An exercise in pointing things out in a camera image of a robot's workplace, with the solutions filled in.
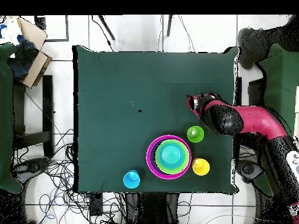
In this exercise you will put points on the small translucent blue bowl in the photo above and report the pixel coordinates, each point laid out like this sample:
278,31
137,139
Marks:
171,155

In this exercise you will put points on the green bowl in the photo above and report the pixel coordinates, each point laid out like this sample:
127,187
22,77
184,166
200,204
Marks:
185,161

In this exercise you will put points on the purple bowl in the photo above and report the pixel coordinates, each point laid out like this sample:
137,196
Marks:
151,154

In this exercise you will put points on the large pink bowl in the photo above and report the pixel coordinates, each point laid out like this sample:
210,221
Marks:
148,156

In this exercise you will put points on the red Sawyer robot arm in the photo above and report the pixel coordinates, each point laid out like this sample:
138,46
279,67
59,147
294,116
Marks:
257,121

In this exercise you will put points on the green cup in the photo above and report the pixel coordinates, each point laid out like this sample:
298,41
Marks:
198,137

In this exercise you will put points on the dark green tablecloth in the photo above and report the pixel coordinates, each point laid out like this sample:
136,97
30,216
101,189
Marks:
151,70

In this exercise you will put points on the yellow cup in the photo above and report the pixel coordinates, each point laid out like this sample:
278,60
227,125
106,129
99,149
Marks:
201,167

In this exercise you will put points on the black tripod leg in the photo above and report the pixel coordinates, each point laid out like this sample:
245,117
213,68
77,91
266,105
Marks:
169,25
106,27

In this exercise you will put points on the person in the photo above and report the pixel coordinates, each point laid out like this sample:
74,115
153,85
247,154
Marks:
252,44

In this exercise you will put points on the green cloth side table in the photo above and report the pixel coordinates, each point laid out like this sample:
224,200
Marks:
5,116
280,81

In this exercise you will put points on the blue cup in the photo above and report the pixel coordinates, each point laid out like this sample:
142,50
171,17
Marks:
132,179

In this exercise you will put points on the black floor box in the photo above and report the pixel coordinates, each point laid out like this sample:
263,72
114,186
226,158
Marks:
96,205

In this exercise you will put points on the dark blue bag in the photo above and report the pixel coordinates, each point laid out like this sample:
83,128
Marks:
23,60

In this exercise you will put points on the cardboard box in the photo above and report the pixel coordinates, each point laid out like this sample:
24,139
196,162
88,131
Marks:
32,32

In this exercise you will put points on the black chair frame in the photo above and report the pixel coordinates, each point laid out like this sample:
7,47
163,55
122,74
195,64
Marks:
48,105
238,91

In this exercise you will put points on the grey pedestal foot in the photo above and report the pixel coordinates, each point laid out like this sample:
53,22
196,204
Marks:
32,164
248,169

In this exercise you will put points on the black square frame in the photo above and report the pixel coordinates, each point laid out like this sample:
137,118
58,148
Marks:
67,28

